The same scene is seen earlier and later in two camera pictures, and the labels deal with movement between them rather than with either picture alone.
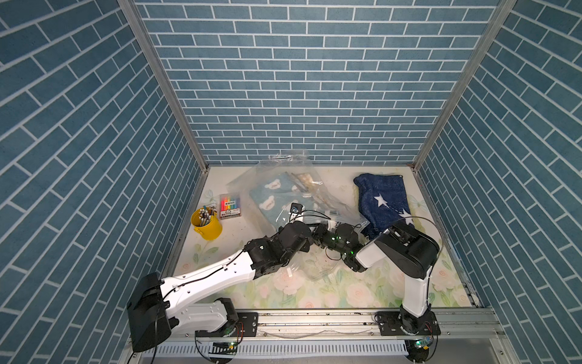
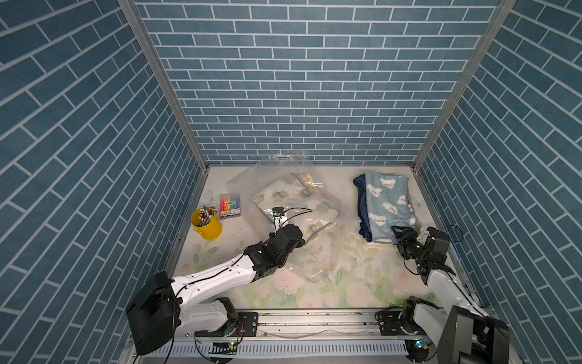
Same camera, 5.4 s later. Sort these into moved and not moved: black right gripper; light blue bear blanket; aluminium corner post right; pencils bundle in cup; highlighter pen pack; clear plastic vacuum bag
Moved: light blue bear blanket; black right gripper
Not moved: pencils bundle in cup; highlighter pen pack; aluminium corner post right; clear plastic vacuum bag
